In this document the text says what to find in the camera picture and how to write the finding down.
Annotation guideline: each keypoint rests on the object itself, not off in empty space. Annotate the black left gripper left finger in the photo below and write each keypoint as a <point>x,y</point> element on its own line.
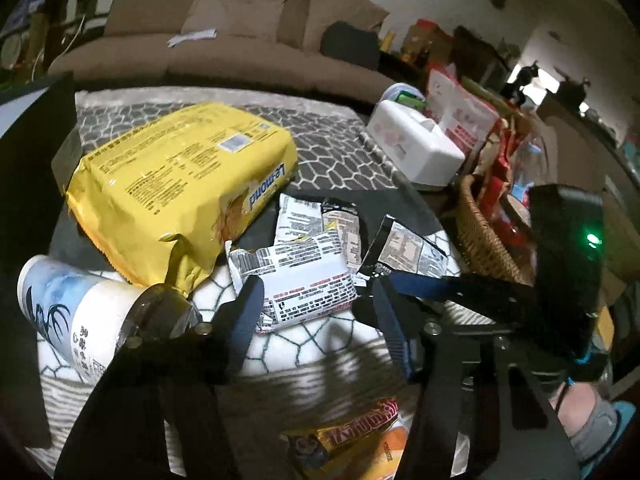
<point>235,322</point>

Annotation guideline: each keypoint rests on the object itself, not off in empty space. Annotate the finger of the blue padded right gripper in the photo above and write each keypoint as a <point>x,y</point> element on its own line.
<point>399,285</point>

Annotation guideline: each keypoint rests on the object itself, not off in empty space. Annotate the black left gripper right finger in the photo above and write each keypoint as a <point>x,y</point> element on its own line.
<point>400,319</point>

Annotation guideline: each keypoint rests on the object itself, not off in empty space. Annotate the black sesame snack packet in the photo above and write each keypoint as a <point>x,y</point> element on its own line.
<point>397,248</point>

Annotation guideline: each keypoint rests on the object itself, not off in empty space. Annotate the gold orange cake wrapper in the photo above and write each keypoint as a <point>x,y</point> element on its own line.
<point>366,446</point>

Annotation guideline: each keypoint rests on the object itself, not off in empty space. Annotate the teal sleeved forearm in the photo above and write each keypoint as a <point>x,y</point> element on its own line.
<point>605,427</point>

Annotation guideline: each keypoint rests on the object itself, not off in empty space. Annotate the person's right hand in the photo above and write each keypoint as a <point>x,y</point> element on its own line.
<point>573,405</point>

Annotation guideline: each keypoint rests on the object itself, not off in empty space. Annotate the wicker basket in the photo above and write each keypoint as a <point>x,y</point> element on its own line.
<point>481,247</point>

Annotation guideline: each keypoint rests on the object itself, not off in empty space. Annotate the grey white patterned blanket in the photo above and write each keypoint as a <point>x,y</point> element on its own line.
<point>204,294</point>

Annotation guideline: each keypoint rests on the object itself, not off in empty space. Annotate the white red snack packet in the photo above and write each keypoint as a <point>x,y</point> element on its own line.
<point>303,279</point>

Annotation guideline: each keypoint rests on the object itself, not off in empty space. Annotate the red snacks in basket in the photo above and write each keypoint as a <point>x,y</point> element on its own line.
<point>510,167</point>

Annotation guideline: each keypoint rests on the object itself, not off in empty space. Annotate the white tissue box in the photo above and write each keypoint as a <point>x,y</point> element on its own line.
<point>415,144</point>

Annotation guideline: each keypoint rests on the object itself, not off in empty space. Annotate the yellow Lemond biscuit bag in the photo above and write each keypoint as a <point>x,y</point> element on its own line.
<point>162,199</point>

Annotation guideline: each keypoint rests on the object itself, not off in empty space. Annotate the white cup with black lid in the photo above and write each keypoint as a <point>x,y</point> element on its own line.
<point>86,318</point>

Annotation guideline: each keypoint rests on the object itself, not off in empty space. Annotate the red white snack bag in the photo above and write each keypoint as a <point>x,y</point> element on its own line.
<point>464,118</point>

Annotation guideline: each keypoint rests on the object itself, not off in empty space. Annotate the brown sofa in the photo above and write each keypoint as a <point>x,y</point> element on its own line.
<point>322,48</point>

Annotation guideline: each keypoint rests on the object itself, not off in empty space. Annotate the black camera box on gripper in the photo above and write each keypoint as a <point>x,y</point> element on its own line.
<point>568,229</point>

